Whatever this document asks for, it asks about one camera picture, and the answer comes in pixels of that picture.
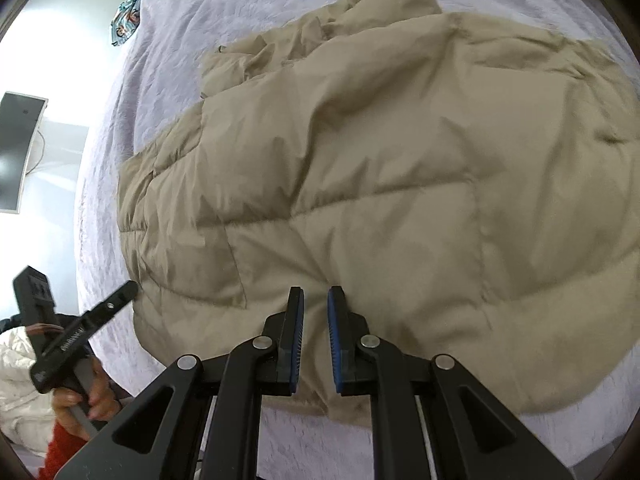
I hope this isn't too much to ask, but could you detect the person's left hand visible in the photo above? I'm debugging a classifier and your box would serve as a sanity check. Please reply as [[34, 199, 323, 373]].
[[52, 358, 122, 441]]

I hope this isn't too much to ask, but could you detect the red fuzzy sleeve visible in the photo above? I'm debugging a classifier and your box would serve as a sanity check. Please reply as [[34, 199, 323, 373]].
[[36, 422, 88, 480]]

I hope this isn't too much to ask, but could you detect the dark flat monitor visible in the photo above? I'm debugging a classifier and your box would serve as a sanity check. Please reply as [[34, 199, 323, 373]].
[[0, 92, 48, 212]]

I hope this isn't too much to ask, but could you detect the teal patterned cloth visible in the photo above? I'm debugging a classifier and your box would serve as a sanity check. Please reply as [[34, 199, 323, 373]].
[[111, 0, 141, 47]]

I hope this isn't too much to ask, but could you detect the white puffer garment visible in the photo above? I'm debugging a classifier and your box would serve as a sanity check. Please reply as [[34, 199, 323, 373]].
[[0, 326, 55, 456]]

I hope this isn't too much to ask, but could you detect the khaki puffer jacket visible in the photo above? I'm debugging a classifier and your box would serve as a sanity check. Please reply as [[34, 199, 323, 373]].
[[118, 0, 639, 425]]

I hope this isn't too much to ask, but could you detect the lavender plush bed blanket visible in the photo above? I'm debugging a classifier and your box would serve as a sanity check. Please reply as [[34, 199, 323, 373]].
[[76, 0, 639, 479]]

